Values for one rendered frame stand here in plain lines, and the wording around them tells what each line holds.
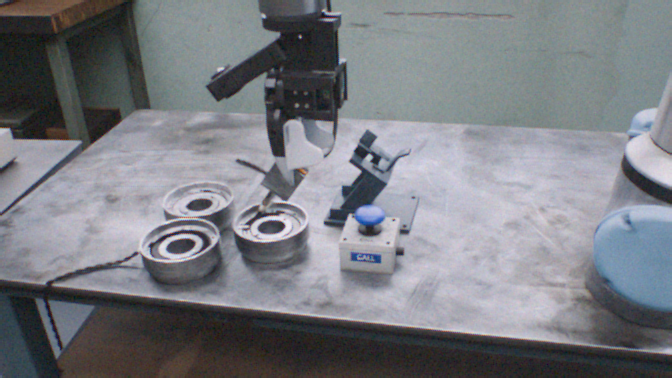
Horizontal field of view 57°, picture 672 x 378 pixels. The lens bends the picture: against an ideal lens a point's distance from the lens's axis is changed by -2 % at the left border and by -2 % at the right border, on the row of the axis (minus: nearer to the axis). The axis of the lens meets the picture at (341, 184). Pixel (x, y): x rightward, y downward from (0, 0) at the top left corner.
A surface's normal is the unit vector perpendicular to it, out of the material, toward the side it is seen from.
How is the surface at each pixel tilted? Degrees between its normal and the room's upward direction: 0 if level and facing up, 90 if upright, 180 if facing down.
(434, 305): 0
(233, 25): 90
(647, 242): 97
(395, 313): 0
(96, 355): 0
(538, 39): 90
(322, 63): 90
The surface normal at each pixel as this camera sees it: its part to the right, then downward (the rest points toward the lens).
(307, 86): -0.25, 0.47
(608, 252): -0.50, 0.54
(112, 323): -0.04, -0.88
